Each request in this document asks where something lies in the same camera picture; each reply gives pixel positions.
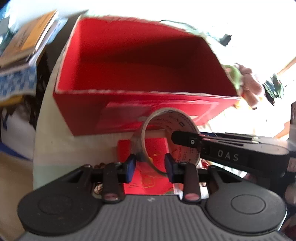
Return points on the pink and green plush toy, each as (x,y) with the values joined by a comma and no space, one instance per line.
(251,85)

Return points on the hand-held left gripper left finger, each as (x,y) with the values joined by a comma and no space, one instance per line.
(130,167)

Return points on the yellow book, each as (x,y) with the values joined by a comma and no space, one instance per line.
(25,39)

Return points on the large red cardboard box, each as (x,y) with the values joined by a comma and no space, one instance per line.
(143,58)

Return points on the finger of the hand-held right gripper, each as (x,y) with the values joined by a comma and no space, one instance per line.
(185,138)

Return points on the dark green object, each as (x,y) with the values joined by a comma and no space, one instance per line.
(274,89)

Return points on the printed clear tape roll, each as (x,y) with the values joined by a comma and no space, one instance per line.
(182,129)

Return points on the small red gold-printed box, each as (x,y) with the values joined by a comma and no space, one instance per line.
(155,178)

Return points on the black power adapter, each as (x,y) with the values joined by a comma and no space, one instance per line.
(225,39)

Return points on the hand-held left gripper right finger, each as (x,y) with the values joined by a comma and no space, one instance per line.
(169,167)

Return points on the blue patterned cloth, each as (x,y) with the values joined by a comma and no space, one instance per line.
(16,81)

